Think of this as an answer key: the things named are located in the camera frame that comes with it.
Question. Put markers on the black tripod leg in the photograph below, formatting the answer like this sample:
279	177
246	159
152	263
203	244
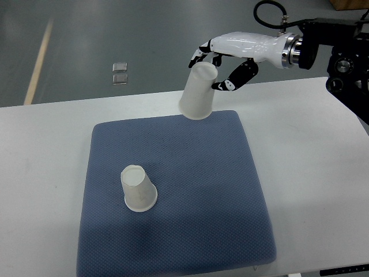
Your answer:
363	17

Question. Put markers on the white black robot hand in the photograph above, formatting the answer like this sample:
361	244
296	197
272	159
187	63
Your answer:
253	48

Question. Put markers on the blue grey foam mat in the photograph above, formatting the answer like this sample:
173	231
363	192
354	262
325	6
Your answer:
210	213

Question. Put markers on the wooden box corner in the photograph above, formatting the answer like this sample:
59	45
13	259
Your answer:
340	5

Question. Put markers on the metal floor plate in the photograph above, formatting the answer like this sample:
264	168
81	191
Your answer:
119	67
119	79

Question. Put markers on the upper metal floor plate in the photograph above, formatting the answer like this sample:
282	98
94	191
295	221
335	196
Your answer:
119	67

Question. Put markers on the white paper cup on mat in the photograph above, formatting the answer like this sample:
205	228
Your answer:
140	194

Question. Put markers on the white paper cup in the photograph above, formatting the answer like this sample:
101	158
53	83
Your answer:
197	98
140	194

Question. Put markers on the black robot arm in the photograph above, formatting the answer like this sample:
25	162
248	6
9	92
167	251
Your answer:
348	63

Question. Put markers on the lower metal floor plate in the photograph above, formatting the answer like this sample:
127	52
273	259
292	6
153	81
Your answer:
119	79

